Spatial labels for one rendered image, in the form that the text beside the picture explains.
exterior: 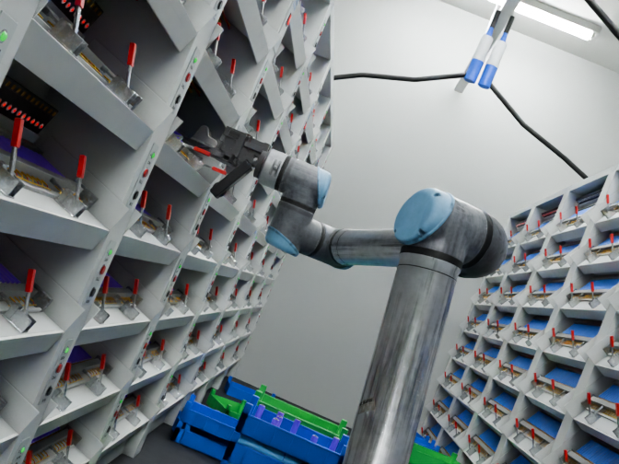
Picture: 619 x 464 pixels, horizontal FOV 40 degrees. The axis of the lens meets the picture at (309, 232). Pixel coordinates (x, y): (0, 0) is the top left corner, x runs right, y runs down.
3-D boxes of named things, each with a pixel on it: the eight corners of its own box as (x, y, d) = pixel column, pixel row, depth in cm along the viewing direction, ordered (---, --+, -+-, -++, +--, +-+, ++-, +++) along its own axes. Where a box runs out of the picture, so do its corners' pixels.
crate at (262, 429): (338, 462, 244) (349, 435, 245) (339, 477, 224) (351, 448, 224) (242, 420, 246) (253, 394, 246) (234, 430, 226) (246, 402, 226)
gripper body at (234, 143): (227, 130, 213) (273, 148, 212) (214, 162, 212) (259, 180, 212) (224, 124, 205) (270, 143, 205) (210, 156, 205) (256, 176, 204)
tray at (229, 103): (227, 130, 219) (264, 90, 220) (189, 66, 159) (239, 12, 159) (170, 77, 221) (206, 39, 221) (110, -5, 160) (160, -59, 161)
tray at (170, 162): (198, 197, 218) (224, 169, 218) (147, 159, 158) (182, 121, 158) (141, 145, 219) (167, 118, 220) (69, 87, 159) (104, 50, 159)
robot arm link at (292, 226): (310, 263, 207) (330, 215, 207) (271, 248, 201) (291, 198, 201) (294, 256, 215) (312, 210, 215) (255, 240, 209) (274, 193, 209)
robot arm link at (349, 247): (543, 230, 164) (347, 233, 222) (496, 207, 158) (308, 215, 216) (528, 288, 162) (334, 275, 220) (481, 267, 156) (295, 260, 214)
